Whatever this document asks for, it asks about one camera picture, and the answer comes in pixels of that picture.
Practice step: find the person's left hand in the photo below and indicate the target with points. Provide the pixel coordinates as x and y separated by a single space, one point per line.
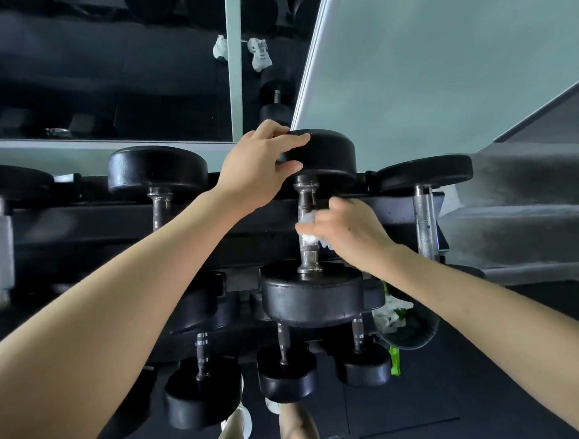
252 170

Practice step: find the person's left white sneaker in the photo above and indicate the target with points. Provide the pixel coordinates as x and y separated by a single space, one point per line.
240 420

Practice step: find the person's white sneaker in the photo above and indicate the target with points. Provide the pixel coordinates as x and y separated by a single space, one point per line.
272 406
240 420

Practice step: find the person's right leg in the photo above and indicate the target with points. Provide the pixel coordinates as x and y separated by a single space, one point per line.
297 427

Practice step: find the person's right white sneaker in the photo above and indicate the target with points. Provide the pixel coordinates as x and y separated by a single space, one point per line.
272 406

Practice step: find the person's right forearm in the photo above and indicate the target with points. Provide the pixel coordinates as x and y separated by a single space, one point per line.
495 307

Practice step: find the person's right hand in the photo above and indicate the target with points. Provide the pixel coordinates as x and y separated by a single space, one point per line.
359 237

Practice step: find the white wet wipe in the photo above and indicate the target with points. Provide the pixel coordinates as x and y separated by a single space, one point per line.
307 225

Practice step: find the person's left forearm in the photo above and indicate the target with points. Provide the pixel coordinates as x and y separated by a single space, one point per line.
81 337

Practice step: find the black dumbbell rack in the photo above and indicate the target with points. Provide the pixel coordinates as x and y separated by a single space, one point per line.
99 223

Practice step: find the green wet wipes pack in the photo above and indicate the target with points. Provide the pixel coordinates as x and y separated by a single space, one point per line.
395 362

